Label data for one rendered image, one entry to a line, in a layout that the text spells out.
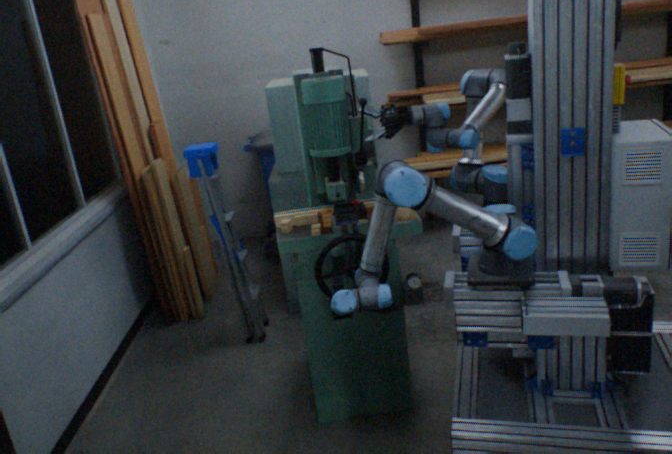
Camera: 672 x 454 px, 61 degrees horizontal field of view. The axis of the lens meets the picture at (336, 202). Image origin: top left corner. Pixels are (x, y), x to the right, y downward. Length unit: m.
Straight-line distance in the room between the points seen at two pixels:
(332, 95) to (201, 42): 2.61
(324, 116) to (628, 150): 1.09
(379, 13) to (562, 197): 2.86
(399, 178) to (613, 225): 0.83
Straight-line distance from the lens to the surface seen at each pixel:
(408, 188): 1.73
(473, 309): 2.15
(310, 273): 2.40
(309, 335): 2.53
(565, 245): 2.26
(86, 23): 3.57
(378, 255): 1.95
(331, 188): 2.40
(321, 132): 2.32
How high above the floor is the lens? 1.72
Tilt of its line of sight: 17 degrees down
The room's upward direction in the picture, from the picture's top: 7 degrees counter-clockwise
